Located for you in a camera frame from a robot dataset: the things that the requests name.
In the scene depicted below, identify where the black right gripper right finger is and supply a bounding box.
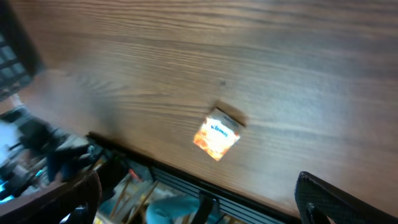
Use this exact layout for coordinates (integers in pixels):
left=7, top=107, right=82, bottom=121
left=295, top=171, right=397, bottom=224

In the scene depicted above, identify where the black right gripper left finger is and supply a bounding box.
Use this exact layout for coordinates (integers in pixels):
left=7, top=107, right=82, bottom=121
left=1, top=171, right=102, bottom=224

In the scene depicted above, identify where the small orange juice carton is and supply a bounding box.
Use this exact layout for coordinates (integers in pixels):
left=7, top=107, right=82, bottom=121
left=193, top=108, right=244, bottom=161

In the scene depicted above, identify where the grey plastic basket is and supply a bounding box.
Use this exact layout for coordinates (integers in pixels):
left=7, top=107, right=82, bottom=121
left=1, top=0, right=44, bottom=101

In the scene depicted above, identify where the clutter below table edge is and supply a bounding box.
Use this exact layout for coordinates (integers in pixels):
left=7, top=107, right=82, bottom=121
left=0, top=93, right=237, bottom=224

